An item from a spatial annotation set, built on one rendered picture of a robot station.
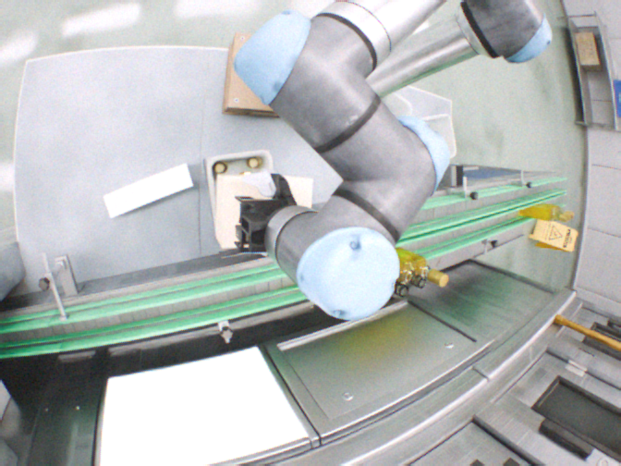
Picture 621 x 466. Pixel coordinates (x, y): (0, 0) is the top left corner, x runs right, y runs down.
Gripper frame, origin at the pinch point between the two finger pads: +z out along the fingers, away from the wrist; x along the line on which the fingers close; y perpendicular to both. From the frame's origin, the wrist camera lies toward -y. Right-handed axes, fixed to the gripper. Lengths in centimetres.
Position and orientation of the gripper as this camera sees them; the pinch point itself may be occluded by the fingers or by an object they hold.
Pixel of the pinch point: (265, 210)
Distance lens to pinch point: 56.4
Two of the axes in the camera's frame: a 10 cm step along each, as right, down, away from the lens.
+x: -0.6, 9.7, 2.1
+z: -4.0, -2.2, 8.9
